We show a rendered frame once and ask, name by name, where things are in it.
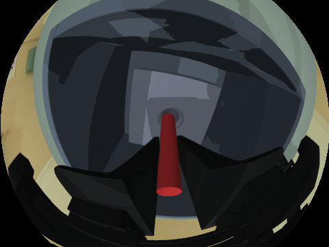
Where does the red peg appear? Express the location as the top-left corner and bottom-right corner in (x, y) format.
(156, 113), (182, 197)

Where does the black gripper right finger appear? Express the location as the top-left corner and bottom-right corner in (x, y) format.
(178, 135), (284, 231)

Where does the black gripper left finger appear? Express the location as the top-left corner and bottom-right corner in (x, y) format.
(54, 137), (160, 236)

